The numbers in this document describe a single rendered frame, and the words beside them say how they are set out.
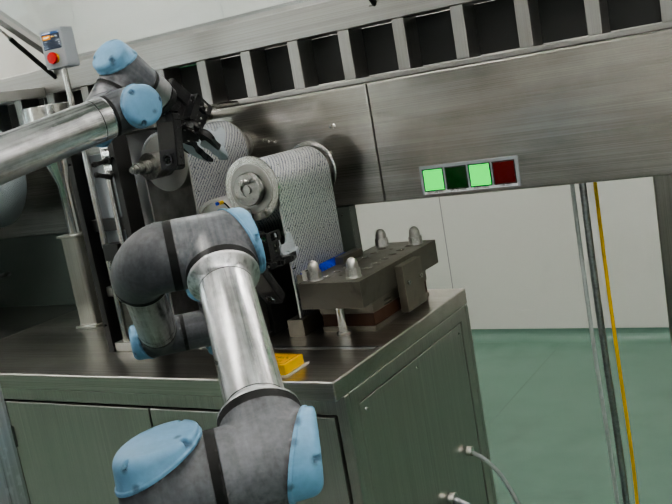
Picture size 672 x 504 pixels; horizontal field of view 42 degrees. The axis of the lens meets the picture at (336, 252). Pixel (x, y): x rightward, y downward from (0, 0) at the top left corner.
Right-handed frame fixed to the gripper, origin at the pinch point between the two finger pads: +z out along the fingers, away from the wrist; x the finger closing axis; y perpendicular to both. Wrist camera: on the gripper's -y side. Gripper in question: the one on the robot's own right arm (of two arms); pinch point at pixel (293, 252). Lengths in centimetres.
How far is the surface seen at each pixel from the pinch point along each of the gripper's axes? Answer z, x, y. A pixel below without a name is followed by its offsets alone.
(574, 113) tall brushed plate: 30, -60, 21
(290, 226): 0.4, -0.2, 6.0
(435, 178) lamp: 29.4, -24.5, 9.8
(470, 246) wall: 263, 70, -57
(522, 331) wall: 263, 48, -104
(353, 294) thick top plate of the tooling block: -6.4, -18.0, -8.8
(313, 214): 10.7, -0.2, 6.6
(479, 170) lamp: 29.4, -36.0, 10.6
